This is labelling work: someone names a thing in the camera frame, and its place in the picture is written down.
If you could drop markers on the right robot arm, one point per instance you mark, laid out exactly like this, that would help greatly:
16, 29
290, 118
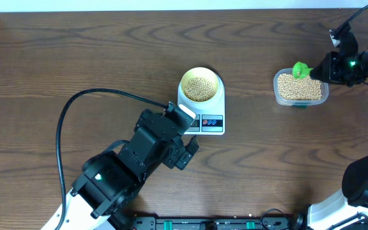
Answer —
348, 205

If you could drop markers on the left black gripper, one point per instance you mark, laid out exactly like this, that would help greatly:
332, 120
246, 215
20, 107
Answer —
177, 154

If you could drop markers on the green plastic measuring scoop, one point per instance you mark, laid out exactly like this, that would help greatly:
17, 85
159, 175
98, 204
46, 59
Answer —
301, 70

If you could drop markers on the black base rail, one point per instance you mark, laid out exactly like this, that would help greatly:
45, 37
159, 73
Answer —
271, 220

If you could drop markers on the white digital kitchen scale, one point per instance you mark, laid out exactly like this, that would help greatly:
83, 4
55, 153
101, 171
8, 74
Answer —
210, 115

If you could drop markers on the soybeans in yellow bowl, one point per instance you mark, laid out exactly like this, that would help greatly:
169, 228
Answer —
199, 89

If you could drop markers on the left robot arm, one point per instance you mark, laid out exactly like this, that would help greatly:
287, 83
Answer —
110, 180

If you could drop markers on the clear container of soybeans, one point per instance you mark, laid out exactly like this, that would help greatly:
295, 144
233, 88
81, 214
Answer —
298, 92

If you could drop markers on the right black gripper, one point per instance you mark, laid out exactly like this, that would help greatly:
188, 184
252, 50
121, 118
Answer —
331, 75

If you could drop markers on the yellow bowl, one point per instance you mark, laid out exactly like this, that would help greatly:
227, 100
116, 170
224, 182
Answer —
203, 73

